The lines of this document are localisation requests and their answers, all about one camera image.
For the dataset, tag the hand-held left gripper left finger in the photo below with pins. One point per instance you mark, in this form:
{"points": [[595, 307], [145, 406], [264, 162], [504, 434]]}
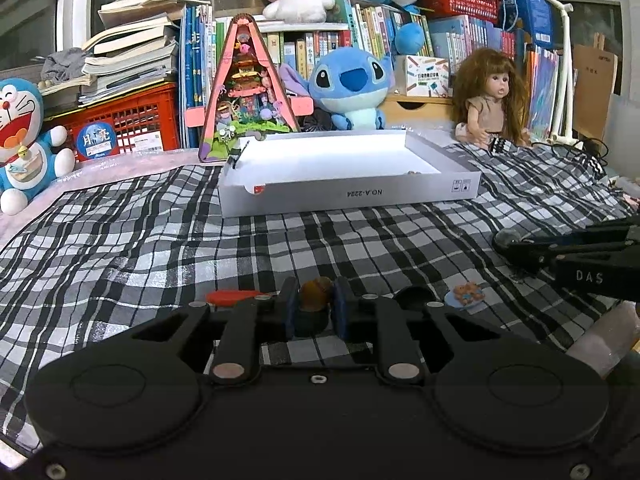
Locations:
{"points": [[292, 310]]}

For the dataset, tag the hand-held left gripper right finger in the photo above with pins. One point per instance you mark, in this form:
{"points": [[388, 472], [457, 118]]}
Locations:
{"points": [[341, 310]]}

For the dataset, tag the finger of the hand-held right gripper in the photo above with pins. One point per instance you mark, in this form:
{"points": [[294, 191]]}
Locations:
{"points": [[530, 252]]}

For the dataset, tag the white cardboard box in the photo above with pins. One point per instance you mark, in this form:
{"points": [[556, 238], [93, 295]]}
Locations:
{"points": [[350, 195]]}

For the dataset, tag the pale pink cloth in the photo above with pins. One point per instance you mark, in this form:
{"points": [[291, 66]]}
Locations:
{"points": [[615, 332]]}

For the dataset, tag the brown-haired doll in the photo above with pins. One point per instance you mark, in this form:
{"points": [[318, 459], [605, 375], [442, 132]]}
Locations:
{"points": [[487, 105]]}

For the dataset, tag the black white plaid blanket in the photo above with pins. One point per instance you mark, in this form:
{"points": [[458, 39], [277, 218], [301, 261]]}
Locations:
{"points": [[150, 240]]}

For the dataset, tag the black binder clip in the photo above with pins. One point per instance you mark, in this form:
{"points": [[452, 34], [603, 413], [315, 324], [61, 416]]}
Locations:
{"points": [[233, 161]]}

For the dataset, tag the wooden drawer box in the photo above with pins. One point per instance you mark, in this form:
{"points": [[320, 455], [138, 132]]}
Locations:
{"points": [[415, 110]]}

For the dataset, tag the white lamp stand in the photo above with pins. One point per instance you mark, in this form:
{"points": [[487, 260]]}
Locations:
{"points": [[565, 70]]}

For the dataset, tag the white colourful printed box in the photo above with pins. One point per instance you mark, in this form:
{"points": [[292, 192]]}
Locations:
{"points": [[425, 75]]}

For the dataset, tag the pink triangular toy diorama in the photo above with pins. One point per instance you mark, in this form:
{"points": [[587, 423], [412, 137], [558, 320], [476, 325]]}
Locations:
{"points": [[245, 90]]}

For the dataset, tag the blue alien plush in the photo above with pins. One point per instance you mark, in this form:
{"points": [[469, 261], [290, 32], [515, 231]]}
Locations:
{"points": [[350, 80]]}

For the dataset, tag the blue paper bag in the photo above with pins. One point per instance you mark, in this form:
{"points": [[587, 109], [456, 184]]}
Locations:
{"points": [[525, 10]]}

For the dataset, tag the red plastic crate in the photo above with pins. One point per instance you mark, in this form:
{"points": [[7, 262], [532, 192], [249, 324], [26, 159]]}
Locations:
{"points": [[140, 115]]}

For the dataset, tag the red plastic basket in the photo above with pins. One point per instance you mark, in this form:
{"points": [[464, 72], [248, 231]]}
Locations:
{"points": [[460, 2]]}

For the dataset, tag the row of upright books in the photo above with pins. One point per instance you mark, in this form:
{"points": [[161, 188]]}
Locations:
{"points": [[300, 50]]}

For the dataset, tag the stack of worn books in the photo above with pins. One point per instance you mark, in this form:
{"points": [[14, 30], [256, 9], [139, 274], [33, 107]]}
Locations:
{"points": [[130, 60]]}

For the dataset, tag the blue robot cat plush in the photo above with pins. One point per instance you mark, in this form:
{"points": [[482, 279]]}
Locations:
{"points": [[20, 160]]}

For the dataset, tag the grey cloth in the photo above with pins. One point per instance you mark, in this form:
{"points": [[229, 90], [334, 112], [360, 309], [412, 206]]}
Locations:
{"points": [[65, 65]]}

